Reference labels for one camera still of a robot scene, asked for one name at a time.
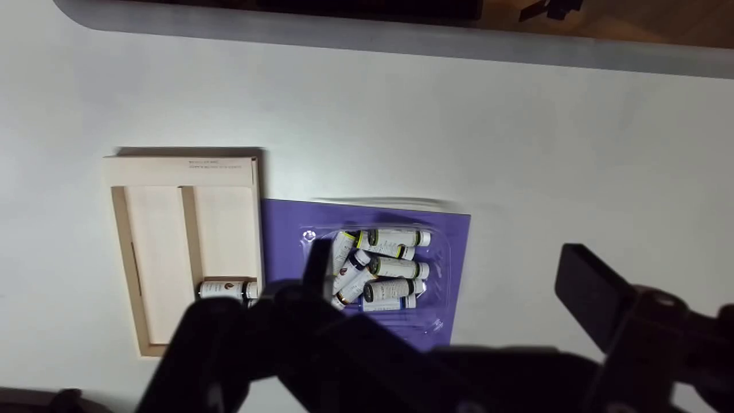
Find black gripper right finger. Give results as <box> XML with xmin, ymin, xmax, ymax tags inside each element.
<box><xmin>553</xmin><ymin>241</ymin><xmax>734</xmax><ymax>413</ymax></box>

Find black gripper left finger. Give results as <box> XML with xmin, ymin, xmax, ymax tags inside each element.
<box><xmin>135</xmin><ymin>239</ymin><xmax>363</xmax><ymax>413</ymax></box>

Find small white bottle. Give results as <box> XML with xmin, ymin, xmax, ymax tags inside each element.
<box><xmin>359</xmin><ymin>278</ymin><xmax>428</xmax><ymax>306</ymax></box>
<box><xmin>195</xmin><ymin>278</ymin><xmax>261</xmax><ymax>306</ymax></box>
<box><xmin>358</xmin><ymin>228</ymin><xmax>434</xmax><ymax>250</ymax></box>
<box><xmin>364</xmin><ymin>256</ymin><xmax>434</xmax><ymax>283</ymax></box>
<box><xmin>327</xmin><ymin>231</ymin><xmax>359</xmax><ymax>278</ymax></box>
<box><xmin>358</xmin><ymin>296</ymin><xmax>419</xmax><ymax>315</ymax></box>
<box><xmin>331</xmin><ymin>266</ymin><xmax>378</xmax><ymax>310</ymax></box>

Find light wooden tray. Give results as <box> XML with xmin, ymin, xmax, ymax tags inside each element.
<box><xmin>100</xmin><ymin>153</ymin><xmax>266</xmax><ymax>361</ymax></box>

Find purple mat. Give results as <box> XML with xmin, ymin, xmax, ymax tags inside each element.
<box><xmin>260</xmin><ymin>197</ymin><xmax>473</xmax><ymax>353</ymax></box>

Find small grey objects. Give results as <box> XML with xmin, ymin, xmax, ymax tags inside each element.
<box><xmin>297</xmin><ymin>220</ymin><xmax>452</xmax><ymax>318</ymax></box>

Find black chair base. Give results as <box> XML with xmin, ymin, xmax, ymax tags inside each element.
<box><xmin>516</xmin><ymin>0</ymin><xmax>586</xmax><ymax>23</ymax></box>

